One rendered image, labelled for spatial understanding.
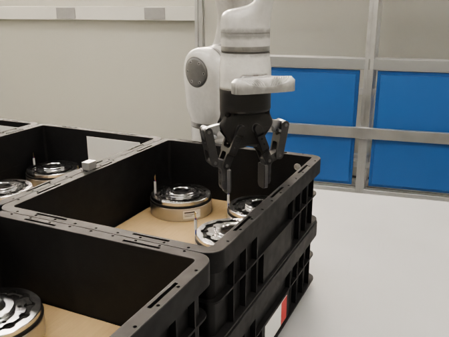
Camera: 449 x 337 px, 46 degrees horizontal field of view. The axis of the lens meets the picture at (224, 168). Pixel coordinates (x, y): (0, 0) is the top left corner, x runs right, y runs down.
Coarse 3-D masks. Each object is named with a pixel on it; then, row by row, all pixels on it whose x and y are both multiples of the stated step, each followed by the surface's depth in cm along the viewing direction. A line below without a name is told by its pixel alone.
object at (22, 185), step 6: (0, 180) 96; (6, 180) 96; (12, 180) 96; (18, 180) 96; (24, 180) 96; (18, 186) 92; (24, 186) 94; (30, 186) 92; (6, 192) 89; (12, 192) 90; (18, 192) 89; (0, 198) 87
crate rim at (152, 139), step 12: (12, 132) 102; (24, 132) 104; (84, 132) 104; (96, 132) 103; (108, 132) 102; (120, 132) 102; (144, 144) 93; (60, 180) 74; (24, 192) 69; (0, 204) 65
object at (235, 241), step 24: (192, 144) 95; (216, 144) 93; (96, 168) 80; (312, 168) 81; (48, 192) 70; (288, 192) 71; (48, 216) 62; (264, 216) 63; (144, 240) 55; (168, 240) 55; (240, 240) 57; (216, 264) 53
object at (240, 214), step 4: (244, 196) 88; (248, 196) 88; (252, 196) 88; (256, 196) 88; (260, 196) 88; (264, 196) 88; (236, 200) 86; (240, 200) 86; (244, 200) 86; (232, 204) 84; (236, 204) 85; (240, 204) 84; (244, 204) 84; (232, 208) 82; (236, 208) 83; (240, 208) 82; (244, 208) 83; (232, 212) 81; (236, 212) 81; (240, 212) 81; (244, 212) 81; (248, 212) 81; (236, 216) 80; (240, 216) 80; (244, 216) 79
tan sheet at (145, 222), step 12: (216, 204) 93; (144, 216) 88; (216, 216) 88; (120, 228) 83; (132, 228) 83; (144, 228) 83; (156, 228) 83; (168, 228) 83; (180, 228) 83; (192, 228) 83; (180, 240) 79; (192, 240) 79
